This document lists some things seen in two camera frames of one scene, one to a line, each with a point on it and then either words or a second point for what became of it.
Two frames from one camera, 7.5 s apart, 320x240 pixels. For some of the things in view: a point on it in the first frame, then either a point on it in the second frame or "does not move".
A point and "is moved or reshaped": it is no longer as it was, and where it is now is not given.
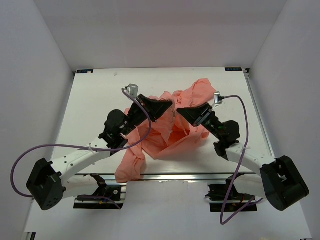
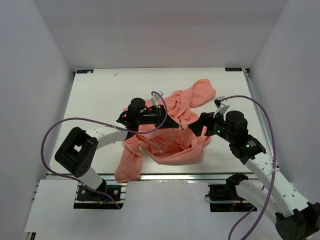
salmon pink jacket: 170,133 is moved or reshaped
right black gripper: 196,115 -> 207,120
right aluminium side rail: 247,75 does not move
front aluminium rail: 153,176 does not move
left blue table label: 84,71 does not move
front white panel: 163,210 does not move
